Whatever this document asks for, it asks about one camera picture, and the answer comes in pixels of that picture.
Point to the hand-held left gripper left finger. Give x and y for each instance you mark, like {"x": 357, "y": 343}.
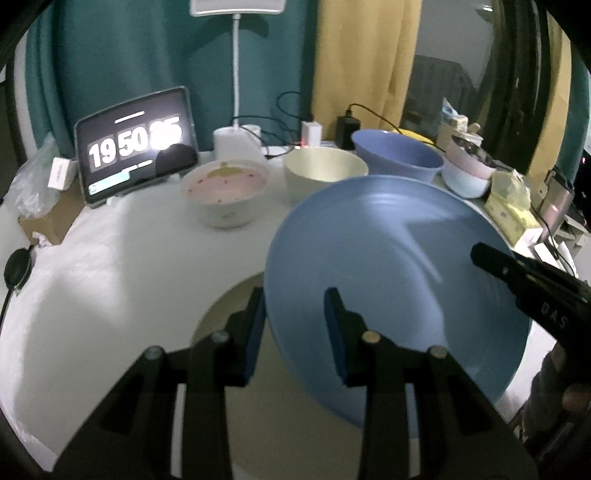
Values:
{"x": 256, "y": 332}

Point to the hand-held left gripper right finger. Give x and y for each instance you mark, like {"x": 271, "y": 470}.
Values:
{"x": 333, "y": 332}

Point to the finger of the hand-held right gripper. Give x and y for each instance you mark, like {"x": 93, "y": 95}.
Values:
{"x": 496, "y": 263}

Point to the blue plate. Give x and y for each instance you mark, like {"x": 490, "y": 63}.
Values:
{"x": 392, "y": 258}

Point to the pink strawberry print bowl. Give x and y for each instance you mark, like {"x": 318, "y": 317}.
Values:
{"x": 221, "y": 189}

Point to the person's right hand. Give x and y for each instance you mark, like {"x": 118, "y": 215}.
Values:
{"x": 577, "y": 399}

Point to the beige plate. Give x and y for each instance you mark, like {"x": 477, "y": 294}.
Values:
{"x": 221, "y": 304}

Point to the yellow tissue box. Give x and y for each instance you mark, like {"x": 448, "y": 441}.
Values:
{"x": 508, "y": 207}

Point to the light blue bowl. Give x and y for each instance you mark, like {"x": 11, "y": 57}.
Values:
{"x": 464, "y": 184}

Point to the silver metal device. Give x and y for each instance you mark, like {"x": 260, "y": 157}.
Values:
{"x": 556, "y": 203}

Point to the steel bowl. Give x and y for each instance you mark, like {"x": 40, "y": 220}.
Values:
{"x": 471, "y": 150}

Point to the cream small box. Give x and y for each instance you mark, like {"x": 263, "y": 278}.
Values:
{"x": 461, "y": 123}

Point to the yellow packet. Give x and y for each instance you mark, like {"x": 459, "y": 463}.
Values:
{"x": 415, "y": 136}

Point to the blue white bag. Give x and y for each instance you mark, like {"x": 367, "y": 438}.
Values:
{"x": 450, "y": 110}

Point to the cream bowl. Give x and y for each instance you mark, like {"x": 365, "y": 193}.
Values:
{"x": 318, "y": 168}

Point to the black round object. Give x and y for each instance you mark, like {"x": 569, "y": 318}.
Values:
{"x": 178, "y": 157}

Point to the white desk lamp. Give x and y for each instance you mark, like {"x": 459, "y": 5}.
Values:
{"x": 236, "y": 138}

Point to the black charger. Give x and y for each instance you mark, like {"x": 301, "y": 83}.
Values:
{"x": 348, "y": 134}

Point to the white charger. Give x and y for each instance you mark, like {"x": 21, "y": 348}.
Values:
{"x": 311, "y": 134}

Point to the tablet with clock display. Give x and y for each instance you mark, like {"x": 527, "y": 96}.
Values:
{"x": 120, "y": 147}

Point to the cardboard box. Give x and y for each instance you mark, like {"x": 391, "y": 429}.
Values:
{"x": 48, "y": 221}

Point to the yellow curtain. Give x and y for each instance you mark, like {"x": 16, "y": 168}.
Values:
{"x": 360, "y": 55}

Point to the small white box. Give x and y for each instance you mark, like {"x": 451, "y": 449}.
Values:
{"x": 61, "y": 173}

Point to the clear plastic bag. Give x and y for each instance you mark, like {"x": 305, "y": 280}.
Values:
{"x": 34, "y": 180}

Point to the teal curtain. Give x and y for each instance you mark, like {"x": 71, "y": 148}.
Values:
{"x": 138, "y": 50}

